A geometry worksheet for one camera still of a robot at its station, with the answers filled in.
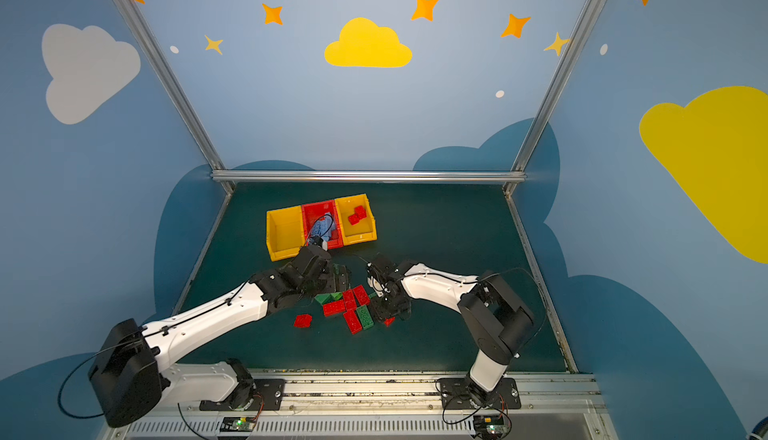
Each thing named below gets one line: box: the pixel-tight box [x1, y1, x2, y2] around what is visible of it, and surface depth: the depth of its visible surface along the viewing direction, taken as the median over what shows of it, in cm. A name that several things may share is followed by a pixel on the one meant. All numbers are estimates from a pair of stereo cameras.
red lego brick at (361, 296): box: [353, 284, 371, 307], surface depth 92 cm
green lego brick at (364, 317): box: [356, 304, 374, 330], surface depth 88 cm
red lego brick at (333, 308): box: [323, 300, 345, 317], surface depth 90 cm
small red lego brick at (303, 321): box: [294, 314, 313, 328], surface depth 86 cm
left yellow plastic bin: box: [266, 205, 305, 262], surface depth 106 cm
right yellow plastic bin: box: [334, 194, 377, 246], surface depth 106 cm
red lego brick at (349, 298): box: [342, 289, 357, 311], surface depth 92 cm
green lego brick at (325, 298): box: [314, 292, 343, 305], surface depth 92 cm
